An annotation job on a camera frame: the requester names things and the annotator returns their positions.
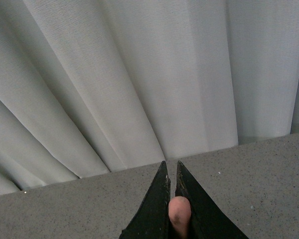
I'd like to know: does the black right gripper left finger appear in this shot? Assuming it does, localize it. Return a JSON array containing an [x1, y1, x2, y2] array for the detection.
[[120, 161, 170, 239]]

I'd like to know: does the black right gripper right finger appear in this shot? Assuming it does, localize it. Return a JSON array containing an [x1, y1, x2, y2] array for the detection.
[[175, 161, 247, 239]]

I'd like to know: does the pink chopstick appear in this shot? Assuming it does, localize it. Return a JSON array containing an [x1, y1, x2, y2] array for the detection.
[[168, 196, 191, 239]]

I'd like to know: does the white pleated curtain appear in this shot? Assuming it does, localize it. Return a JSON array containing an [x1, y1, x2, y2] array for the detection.
[[0, 0, 299, 195]]

